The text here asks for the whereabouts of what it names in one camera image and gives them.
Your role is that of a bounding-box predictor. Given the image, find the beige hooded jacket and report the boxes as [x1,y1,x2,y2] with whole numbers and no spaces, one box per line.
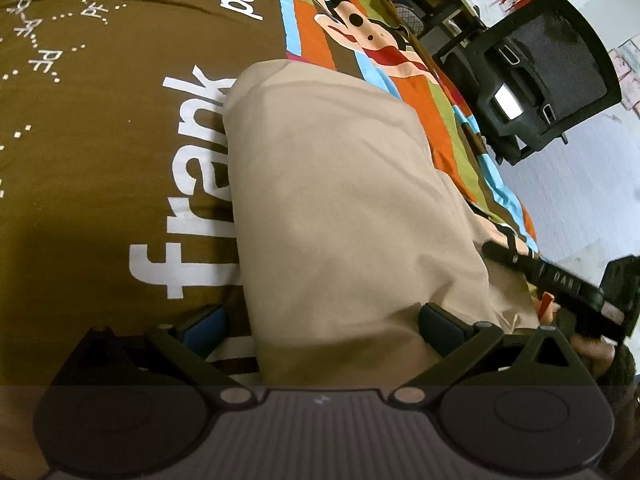
[222,60,545,388]

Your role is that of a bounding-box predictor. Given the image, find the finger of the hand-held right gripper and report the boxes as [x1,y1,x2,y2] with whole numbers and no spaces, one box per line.
[481,232,607,314]

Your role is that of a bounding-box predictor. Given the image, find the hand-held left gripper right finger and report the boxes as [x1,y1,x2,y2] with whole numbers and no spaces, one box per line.
[387,302,582,409]

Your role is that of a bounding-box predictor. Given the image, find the colourful printed blanket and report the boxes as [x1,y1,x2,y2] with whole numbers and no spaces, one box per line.
[0,0,542,391]

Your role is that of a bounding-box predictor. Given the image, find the person's right forearm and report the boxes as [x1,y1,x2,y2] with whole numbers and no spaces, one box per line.
[594,344,640,411]

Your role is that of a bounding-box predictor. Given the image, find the dark desk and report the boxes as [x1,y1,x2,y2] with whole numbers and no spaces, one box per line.
[412,0,483,41]

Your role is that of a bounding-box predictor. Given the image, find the person's right hand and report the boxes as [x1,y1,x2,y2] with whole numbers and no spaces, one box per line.
[570,332,617,368]

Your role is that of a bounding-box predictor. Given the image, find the checked patterned bag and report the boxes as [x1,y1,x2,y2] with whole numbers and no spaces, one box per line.
[395,0,427,36]

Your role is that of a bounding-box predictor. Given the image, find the pale wall pictures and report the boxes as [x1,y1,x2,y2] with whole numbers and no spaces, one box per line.
[606,35,640,111]

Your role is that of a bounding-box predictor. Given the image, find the black mesh office chair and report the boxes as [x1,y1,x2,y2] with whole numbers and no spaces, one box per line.
[435,0,623,166]

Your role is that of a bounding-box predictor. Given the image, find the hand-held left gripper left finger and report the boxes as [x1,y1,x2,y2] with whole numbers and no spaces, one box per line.
[64,305,259,409]

